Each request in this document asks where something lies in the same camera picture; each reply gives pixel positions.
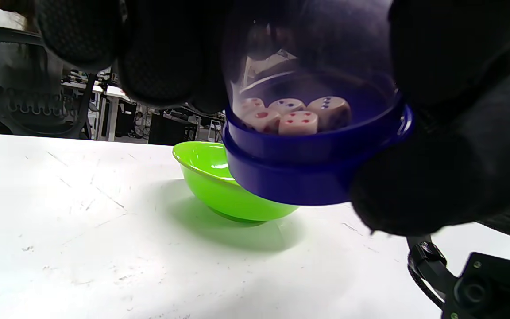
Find person's left hand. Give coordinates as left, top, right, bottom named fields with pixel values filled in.
left=34, top=0, right=510, bottom=243

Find small white die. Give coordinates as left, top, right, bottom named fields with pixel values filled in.
left=307, top=96, right=352, bottom=132
left=268, top=98, right=306, bottom=115
left=278, top=111, right=318, bottom=136
left=243, top=109, right=282, bottom=134
left=234, top=97, right=265, bottom=118

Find blue dice cup base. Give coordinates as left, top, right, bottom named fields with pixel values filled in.
left=222, top=104, right=415, bottom=206

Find clear plastic dome cover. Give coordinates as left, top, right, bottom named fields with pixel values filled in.
left=222, top=0, right=398, bottom=133

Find lime green plastic bowl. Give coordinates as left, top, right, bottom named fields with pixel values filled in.
left=172, top=141, right=300, bottom=223

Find white desk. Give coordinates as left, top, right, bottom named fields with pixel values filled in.
left=62, top=82, right=127, bottom=142

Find black mesh office chair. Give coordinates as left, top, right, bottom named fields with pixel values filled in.
left=0, top=26, right=98, bottom=139

